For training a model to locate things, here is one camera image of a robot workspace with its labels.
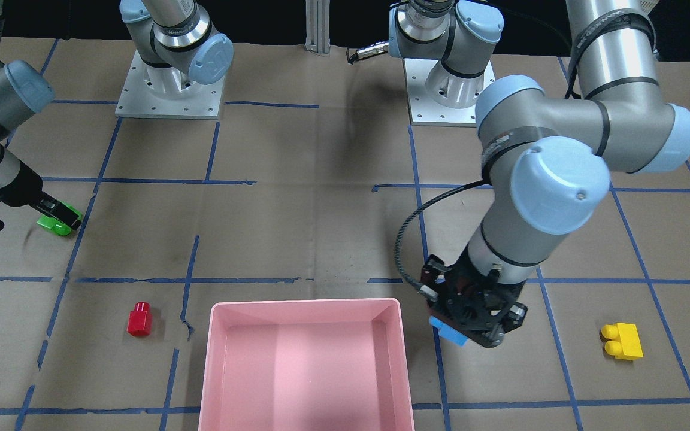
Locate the red toy block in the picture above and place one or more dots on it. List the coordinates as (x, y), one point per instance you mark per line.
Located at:
(140, 320)

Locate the blue toy block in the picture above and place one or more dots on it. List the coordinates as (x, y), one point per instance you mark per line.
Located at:
(447, 332)

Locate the aluminium frame post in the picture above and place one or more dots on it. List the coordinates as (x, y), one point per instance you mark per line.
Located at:
(317, 27)

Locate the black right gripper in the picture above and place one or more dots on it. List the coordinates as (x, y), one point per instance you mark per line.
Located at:
(23, 190)

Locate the pink plastic box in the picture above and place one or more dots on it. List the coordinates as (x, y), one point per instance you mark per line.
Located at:
(326, 364)

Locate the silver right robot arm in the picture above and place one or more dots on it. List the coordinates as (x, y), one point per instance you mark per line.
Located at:
(176, 34)

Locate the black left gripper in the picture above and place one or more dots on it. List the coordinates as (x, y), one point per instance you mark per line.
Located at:
(516, 313)

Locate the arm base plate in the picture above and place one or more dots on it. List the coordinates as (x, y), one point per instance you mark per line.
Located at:
(437, 98)
(166, 93)

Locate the green toy block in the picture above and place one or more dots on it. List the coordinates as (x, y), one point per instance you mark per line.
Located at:
(53, 225)

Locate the yellow toy block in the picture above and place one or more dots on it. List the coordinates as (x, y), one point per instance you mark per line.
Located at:
(622, 341)

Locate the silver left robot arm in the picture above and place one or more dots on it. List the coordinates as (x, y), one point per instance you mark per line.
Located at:
(549, 162)

